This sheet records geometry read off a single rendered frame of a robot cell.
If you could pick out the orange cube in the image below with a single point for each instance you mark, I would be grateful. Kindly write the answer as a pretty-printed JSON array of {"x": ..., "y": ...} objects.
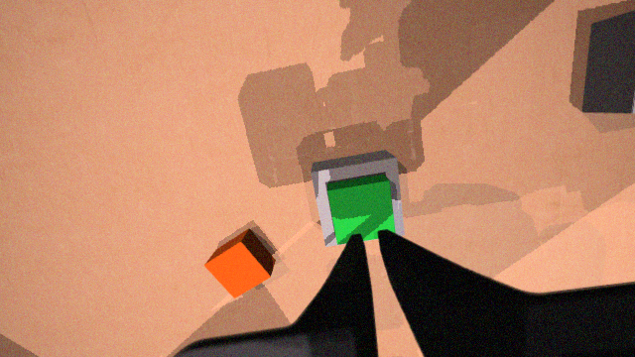
[{"x": 242, "y": 263}]

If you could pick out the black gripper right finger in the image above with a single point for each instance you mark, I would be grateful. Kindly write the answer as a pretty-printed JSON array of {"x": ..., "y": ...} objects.
[{"x": 456, "y": 312}]

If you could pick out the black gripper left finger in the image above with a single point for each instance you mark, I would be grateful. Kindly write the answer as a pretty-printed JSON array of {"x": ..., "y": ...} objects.
[{"x": 338, "y": 322}]

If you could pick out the yellow button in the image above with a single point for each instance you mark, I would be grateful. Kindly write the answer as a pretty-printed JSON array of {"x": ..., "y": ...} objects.
[{"x": 610, "y": 70}]

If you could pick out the green button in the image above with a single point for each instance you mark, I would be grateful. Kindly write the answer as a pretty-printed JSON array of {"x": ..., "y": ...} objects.
[{"x": 358, "y": 195}]

